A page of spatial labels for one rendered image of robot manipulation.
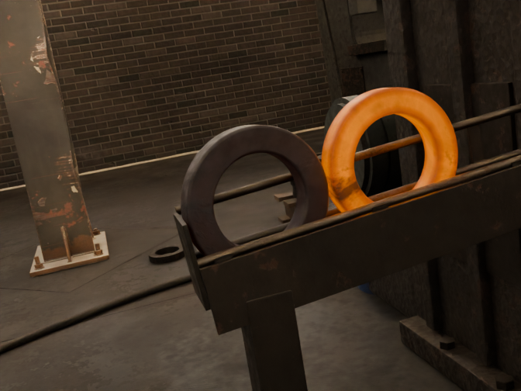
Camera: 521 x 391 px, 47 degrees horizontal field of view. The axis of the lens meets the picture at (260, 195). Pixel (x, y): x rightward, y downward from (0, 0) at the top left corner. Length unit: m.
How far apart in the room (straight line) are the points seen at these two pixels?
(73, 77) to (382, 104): 6.10
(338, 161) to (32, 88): 2.58
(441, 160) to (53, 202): 2.63
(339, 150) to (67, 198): 2.59
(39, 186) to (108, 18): 3.81
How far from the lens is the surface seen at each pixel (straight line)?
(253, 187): 0.79
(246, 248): 0.72
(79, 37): 6.79
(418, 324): 1.77
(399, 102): 0.79
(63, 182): 3.23
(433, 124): 0.82
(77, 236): 3.29
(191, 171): 0.71
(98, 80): 6.77
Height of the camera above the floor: 0.83
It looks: 12 degrees down
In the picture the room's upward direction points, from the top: 9 degrees counter-clockwise
